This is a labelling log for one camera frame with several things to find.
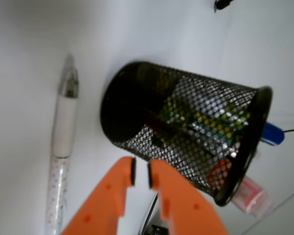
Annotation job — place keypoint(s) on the white patterned pen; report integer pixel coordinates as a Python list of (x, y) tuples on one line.
[(62, 142)]

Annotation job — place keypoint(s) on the red cap marker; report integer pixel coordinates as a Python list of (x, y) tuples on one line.
[(250, 193)]

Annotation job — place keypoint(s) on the black mesh pen holder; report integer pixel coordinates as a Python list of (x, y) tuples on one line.
[(140, 89)]

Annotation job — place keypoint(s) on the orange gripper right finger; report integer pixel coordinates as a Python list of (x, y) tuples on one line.
[(181, 205)]

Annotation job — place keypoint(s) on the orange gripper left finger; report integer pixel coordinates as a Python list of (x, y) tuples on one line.
[(100, 213)]

